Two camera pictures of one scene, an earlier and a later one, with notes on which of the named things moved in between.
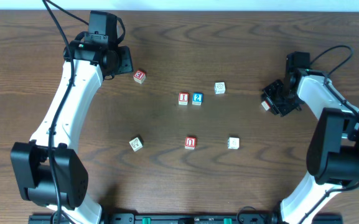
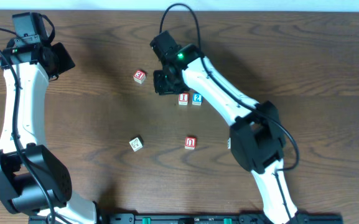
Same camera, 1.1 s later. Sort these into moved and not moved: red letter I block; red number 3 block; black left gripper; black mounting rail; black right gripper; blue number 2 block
Moved: black left gripper; black right gripper
Not moved: black mounting rail; red number 3 block; blue number 2 block; red letter I block
